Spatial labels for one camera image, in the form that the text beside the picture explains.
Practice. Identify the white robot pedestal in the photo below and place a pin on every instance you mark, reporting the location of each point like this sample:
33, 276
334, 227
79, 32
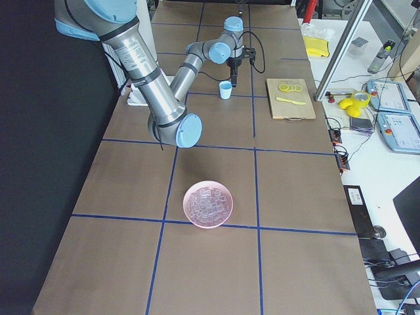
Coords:
135, 97

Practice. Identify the upper teach pendant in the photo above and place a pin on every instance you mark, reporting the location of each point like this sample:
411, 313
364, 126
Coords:
387, 96

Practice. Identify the pink bowl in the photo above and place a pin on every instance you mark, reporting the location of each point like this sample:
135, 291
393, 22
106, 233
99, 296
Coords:
207, 204

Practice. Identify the lemon slices row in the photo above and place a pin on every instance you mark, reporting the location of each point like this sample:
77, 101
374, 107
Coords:
289, 88

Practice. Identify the teach pendant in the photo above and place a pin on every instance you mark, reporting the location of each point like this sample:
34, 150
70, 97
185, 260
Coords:
400, 131
387, 96

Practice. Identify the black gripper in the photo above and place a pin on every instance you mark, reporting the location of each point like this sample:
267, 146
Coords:
233, 62

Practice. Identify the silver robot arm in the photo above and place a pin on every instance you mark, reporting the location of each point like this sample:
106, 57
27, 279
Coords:
116, 24

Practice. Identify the yellow tape roll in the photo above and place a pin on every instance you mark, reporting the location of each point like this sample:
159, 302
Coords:
360, 99

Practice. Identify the lower teach pendant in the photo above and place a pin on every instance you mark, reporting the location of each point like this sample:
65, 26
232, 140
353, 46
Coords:
400, 131

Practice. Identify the yellow cloth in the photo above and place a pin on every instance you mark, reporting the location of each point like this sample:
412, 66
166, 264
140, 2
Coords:
316, 47

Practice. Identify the dark phone stack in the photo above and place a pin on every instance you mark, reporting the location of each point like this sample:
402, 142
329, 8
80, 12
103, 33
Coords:
361, 125

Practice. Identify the light blue cup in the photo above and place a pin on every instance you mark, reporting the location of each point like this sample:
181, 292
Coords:
225, 89

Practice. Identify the aluminium frame post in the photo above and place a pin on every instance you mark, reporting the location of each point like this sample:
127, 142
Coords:
349, 32

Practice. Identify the wooden cutting board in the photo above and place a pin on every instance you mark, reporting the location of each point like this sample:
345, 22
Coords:
284, 110

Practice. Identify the clear plastic wrap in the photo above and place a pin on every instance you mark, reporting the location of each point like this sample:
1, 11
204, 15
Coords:
310, 30

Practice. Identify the yellow plastic knife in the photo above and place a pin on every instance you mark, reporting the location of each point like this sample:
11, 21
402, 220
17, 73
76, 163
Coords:
295, 102

